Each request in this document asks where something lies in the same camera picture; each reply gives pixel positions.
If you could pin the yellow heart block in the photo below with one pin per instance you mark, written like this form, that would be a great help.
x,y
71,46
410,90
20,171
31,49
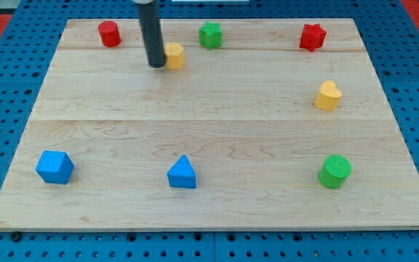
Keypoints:
x,y
328,96

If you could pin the red cylinder block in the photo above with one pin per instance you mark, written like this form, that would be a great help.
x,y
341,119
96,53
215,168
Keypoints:
x,y
109,33

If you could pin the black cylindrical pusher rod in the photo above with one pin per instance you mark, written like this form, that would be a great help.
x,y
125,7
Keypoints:
x,y
148,15

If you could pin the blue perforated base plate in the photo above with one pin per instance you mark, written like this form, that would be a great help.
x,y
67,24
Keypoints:
x,y
26,50

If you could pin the green cylinder block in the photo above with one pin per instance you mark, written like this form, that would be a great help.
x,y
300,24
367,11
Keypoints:
x,y
334,171

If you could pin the green star block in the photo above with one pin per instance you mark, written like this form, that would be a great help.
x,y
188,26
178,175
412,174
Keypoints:
x,y
211,35

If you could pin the yellow hexagon block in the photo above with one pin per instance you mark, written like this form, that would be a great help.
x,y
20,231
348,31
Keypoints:
x,y
175,55

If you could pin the blue triangle block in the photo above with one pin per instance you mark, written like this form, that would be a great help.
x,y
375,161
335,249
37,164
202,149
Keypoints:
x,y
181,174

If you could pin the light wooden board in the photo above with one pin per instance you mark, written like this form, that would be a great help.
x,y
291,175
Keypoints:
x,y
243,114

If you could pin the blue cube block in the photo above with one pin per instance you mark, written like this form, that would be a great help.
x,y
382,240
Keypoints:
x,y
55,167

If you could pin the red star block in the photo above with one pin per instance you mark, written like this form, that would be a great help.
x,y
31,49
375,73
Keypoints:
x,y
312,37

